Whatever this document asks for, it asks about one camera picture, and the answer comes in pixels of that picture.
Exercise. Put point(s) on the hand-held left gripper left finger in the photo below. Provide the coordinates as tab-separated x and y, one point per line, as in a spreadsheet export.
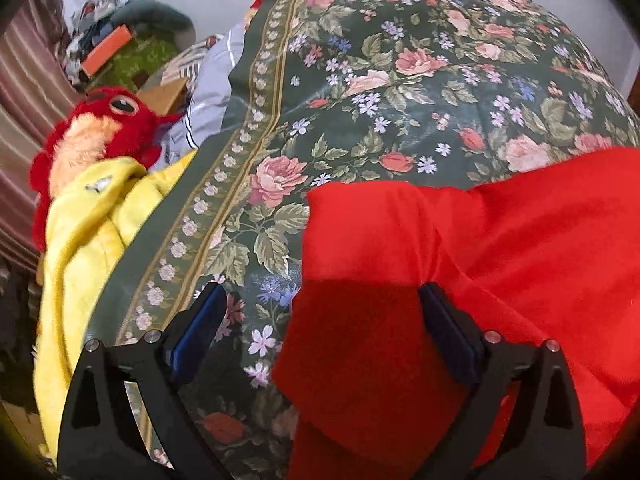
197	340

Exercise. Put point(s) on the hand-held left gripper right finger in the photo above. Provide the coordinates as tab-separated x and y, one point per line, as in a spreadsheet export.
450	340

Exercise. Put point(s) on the red zip jacket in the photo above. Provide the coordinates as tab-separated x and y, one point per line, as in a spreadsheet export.
475	285

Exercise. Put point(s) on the yellow fleece blanket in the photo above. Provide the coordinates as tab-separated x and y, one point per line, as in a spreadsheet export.
95	230

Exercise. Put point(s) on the red fluffy plush toy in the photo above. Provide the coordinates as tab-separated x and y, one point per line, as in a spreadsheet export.
100	120

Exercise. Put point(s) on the brown cardboard box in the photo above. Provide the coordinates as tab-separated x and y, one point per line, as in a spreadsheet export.
167	95

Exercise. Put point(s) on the floral green bedspread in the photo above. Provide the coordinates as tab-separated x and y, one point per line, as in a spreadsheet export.
390	85

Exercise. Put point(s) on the leaf-patterned pillow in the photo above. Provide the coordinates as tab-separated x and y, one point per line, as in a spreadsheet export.
192	62

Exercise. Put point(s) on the green patterned cloth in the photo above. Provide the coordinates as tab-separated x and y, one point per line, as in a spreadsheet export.
142	60

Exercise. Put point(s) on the brown striped curtain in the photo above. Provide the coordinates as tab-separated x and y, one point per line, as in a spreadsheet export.
25	100

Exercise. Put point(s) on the orange box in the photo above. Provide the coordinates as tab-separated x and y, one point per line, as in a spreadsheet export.
106	51

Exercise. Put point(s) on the dark grey cushion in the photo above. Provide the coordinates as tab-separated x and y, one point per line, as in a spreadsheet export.
155	15

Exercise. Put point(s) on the pile of clutter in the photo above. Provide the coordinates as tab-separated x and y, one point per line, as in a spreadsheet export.
100	5

